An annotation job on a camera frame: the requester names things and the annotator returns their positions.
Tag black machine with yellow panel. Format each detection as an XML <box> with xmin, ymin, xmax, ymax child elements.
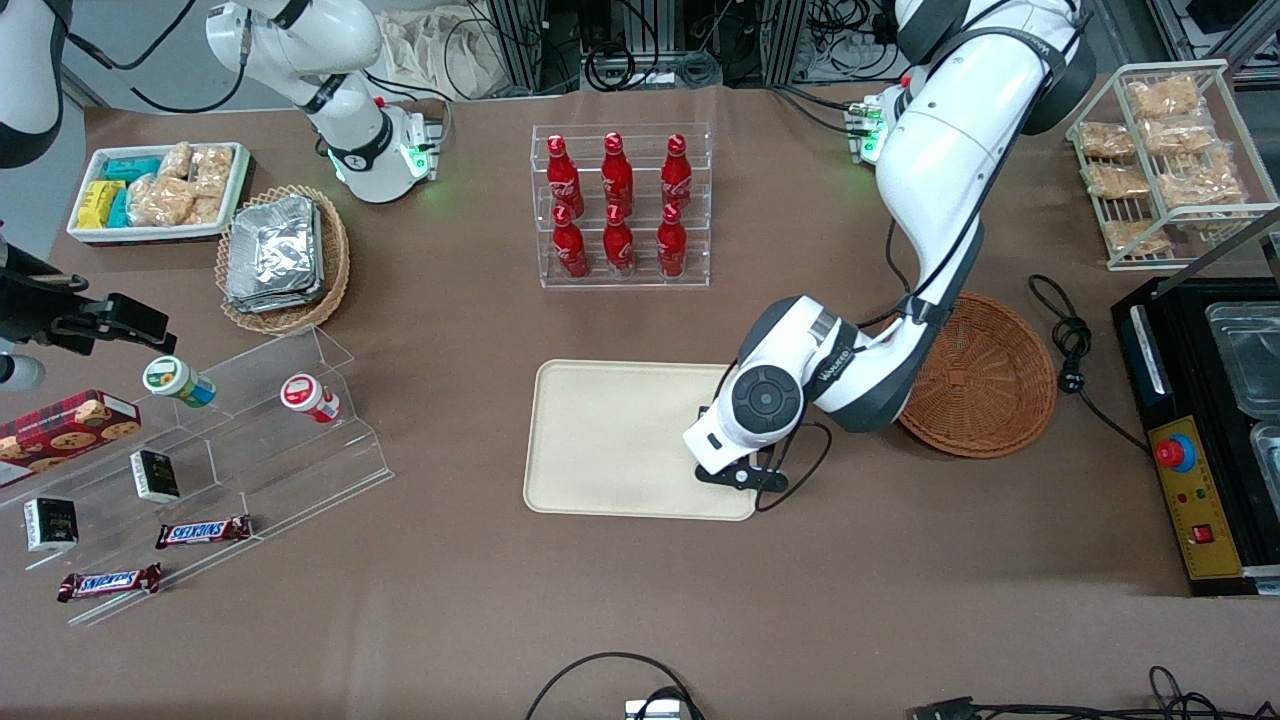
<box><xmin>1111</xmin><ymin>272</ymin><xmax>1280</xmax><ymax>599</ymax></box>

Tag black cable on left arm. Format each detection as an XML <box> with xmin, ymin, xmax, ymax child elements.
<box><xmin>712</xmin><ymin>0</ymin><xmax>1087</xmax><ymax>513</ymax></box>

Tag small black box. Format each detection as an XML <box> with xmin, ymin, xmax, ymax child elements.
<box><xmin>129</xmin><ymin>449</ymin><xmax>182</xmax><ymax>505</ymax></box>
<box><xmin>23</xmin><ymin>496</ymin><xmax>80</xmax><ymax>554</ymax></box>

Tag yellow snack packet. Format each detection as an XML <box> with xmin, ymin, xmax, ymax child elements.
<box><xmin>76</xmin><ymin>179</ymin><xmax>127</xmax><ymax>230</ymax></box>

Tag silver connector box green lights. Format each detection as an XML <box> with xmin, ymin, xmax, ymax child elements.
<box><xmin>403</xmin><ymin>112</ymin><xmax>447</xmax><ymax>183</ymax></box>
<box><xmin>843</xmin><ymin>94</ymin><xmax>889</xmax><ymax>163</ymax></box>

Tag black power cable with plug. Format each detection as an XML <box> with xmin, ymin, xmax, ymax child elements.
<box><xmin>1027</xmin><ymin>272</ymin><xmax>1153</xmax><ymax>453</ymax></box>

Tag brown wicker basket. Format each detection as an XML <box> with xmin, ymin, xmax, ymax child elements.
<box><xmin>897</xmin><ymin>291</ymin><xmax>1059</xmax><ymax>460</ymax></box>

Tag green lid snack cup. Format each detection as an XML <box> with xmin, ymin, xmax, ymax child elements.
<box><xmin>142</xmin><ymin>355</ymin><xmax>217</xmax><ymax>409</ymax></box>

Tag red lid snack cup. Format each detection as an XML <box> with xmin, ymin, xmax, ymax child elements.
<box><xmin>279</xmin><ymin>372</ymin><xmax>342</xmax><ymax>425</ymax></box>

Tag red cookie box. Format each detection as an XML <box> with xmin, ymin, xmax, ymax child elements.
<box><xmin>0</xmin><ymin>389</ymin><xmax>143</xmax><ymax>490</ymax></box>

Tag white wire rack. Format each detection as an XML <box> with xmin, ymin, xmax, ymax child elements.
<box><xmin>1065</xmin><ymin>59</ymin><xmax>1280</xmax><ymax>272</ymax></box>

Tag silver foil packs stack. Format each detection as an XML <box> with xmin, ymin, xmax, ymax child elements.
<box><xmin>224</xmin><ymin>194</ymin><xmax>327</xmax><ymax>315</ymax></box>

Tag beige plastic tray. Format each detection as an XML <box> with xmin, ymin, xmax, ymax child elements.
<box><xmin>522</xmin><ymin>358</ymin><xmax>759</xmax><ymax>523</ymax></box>

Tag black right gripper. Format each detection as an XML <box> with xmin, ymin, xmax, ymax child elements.
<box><xmin>0</xmin><ymin>243</ymin><xmax>179</xmax><ymax>358</ymax></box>

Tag snickers bar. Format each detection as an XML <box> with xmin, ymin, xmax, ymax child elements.
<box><xmin>154</xmin><ymin>515</ymin><xmax>254</xmax><ymax>551</ymax></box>
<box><xmin>56</xmin><ymin>563</ymin><xmax>164</xmax><ymax>604</ymax></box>

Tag black cable with connector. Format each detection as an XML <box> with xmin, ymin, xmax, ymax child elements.
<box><xmin>908</xmin><ymin>664</ymin><xmax>1280</xmax><ymax>720</ymax></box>

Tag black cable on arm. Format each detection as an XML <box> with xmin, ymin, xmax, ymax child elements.
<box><xmin>55</xmin><ymin>0</ymin><xmax>253</xmax><ymax>114</ymax></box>
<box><xmin>712</xmin><ymin>0</ymin><xmax>1087</xmax><ymax>513</ymax></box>

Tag black looped cable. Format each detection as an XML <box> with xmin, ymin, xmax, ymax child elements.
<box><xmin>524</xmin><ymin>651</ymin><xmax>707</xmax><ymax>720</ymax></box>

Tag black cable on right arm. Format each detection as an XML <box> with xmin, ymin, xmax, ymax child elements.
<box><xmin>55</xmin><ymin>0</ymin><xmax>253</xmax><ymax>114</ymax></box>

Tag light wicker basket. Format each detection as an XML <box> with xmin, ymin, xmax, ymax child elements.
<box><xmin>214</xmin><ymin>184</ymin><xmax>352</xmax><ymax>337</ymax></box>

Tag grey metal bar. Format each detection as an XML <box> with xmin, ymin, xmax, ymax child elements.
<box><xmin>1178</xmin><ymin>203</ymin><xmax>1280</xmax><ymax>278</ymax></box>

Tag black coiled cable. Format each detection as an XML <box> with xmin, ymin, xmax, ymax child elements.
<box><xmin>583</xmin><ymin>40</ymin><xmax>638</xmax><ymax>93</ymax></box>

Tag beige cloth bag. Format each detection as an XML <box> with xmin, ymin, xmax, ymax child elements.
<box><xmin>378</xmin><ymin>8</ymin><xmax>503</xmax><ymax>101</ymax></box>

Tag clear acrylic tiered stand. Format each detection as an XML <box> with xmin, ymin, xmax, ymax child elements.
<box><xmin>0</xmin><ymin>324</ymin><xmax>395</xmax><ymax>628</ymax></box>

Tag clear bag of crackers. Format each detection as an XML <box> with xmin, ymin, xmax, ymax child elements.
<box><xmin>1102</xmin><ymin>219</ymin><xmax>1173</xmax><ymax>257</ymax></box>
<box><xmin>1158</xmin><ymin>149</ymin><xmax>1247</xmax><ymax>209</ymax></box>
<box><xmin>1139</xmin><ymin>117</ymin><xmax>1217</xmax><ymax>152</ymax></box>
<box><xmin>1084</xmin><ymin>162</ymin><xmax>1152</xmax><ymax>200</ymax></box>
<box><xmin>1077</xmin><ymin>121</ymin><xmax>1137</xmax><ymax>162</ymax></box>
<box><xmin>1124</xmin><ymin>76</ymin><xmax>1203</xmax><ymax>120</ymax></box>

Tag clear acrylic bottle rack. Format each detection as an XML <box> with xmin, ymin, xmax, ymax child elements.
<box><xmin>530</xmin><ymin>123</ymin><xmax>713</xmax><ymax>291</ymax></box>

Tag white rectangular snack tray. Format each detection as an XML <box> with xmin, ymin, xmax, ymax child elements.
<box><xmin>66</xmin><ymin>141</ymin><xmax>253</xmax><ymax>247</ymax></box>

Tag red cola bottle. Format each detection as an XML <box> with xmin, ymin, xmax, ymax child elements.
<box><xmin>602</xmin><ymin>203</ymin><xmax>637</xmax><ymax>278</ymax></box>
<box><xmin>551</xmin><ymin>205</ymin><xmax>590</xmax><ymax>280</ymax></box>
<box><xmin>546</xmin><ymin>134</ymin><xmax>585</xmax><ymax>217</ymax></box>
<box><xmin>656</xmin><ymin>202</ymin><xmax>689</xmax><ymax>279</ymax></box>
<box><xmin>660</xmin><ymin>133</ymin><xmax>694</xmax><ymax>211</ymax></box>
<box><xmin>601</xmin><ymin>131</ymin><xmax>636</xmax><ymax>213</ymax></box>

